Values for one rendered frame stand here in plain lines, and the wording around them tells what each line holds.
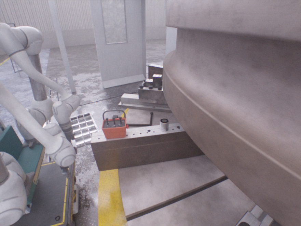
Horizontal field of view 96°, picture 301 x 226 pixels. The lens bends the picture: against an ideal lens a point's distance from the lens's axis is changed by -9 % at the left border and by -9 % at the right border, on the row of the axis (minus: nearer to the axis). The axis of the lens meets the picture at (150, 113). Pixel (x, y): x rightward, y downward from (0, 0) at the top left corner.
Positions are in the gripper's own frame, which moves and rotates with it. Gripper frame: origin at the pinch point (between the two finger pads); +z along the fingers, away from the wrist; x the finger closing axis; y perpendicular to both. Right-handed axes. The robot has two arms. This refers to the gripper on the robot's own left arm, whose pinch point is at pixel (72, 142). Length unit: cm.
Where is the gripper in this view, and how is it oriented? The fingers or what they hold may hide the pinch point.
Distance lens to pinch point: 141.4
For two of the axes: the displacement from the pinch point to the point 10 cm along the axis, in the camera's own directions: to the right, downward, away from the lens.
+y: 9.4, -1.8, 2.9
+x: -3.4, -5.0, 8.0
